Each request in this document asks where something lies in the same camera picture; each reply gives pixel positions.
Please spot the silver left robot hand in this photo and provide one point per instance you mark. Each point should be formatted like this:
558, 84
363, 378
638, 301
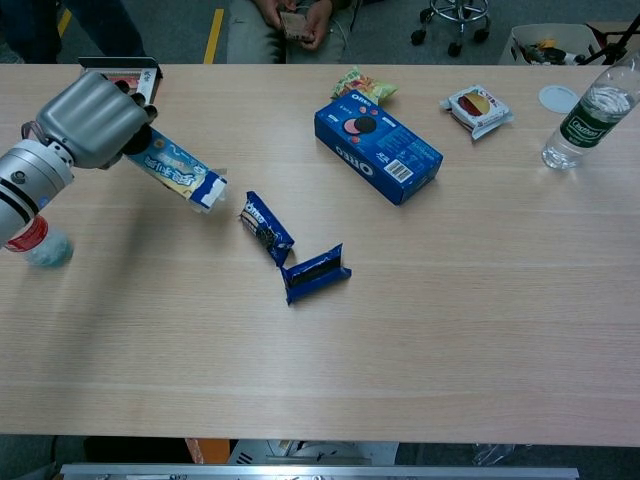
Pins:
90, 120

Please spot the light blue cookie box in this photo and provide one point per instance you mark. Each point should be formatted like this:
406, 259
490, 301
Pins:
175, 170

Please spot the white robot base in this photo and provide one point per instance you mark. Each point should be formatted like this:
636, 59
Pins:
310, 450

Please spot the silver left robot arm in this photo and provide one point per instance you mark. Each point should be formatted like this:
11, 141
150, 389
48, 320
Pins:
25, 185

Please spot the small card box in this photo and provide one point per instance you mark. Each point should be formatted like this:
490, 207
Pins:
147, 85

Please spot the dark blue Oreo pack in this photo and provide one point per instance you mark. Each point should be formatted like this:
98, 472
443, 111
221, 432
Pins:
265, 227
315, 275

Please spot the dark blue Oreo box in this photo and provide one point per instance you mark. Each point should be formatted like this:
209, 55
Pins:
390, 150

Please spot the white plastic bin with items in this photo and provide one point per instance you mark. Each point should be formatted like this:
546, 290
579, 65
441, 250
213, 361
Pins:
550, 32

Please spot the standing person in jeans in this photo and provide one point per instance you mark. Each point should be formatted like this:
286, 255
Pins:
100, 25

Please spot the red cap water bottle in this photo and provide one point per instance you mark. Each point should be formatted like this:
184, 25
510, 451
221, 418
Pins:
50, 250

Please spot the seated person in grey trousers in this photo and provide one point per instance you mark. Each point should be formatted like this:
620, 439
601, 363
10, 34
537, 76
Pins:
250, 40

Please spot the pink phone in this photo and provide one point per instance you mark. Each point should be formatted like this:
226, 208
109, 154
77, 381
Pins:
296, 27

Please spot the green snack bag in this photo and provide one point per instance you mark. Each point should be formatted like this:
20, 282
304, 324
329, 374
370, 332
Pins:
365, 82

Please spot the orange object under table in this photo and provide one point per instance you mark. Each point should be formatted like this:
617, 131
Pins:
205, 450

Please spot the chrome stool with castors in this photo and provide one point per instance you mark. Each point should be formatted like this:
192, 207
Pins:
457, 12

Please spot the white burger gummy packet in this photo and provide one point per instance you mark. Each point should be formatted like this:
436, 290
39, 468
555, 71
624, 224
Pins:
477, 107

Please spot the white bottle cap lid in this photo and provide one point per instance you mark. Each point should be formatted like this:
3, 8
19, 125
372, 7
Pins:
557, 97

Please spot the green label water bottle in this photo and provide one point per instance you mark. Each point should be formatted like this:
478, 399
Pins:
585, 125

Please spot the clear plastic bag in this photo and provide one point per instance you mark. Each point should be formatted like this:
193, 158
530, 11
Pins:
495, 454

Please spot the black tripod stand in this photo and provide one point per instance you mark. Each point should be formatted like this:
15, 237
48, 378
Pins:
625, 32

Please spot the aluminium rail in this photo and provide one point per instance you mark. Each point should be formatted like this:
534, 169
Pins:
320, 472

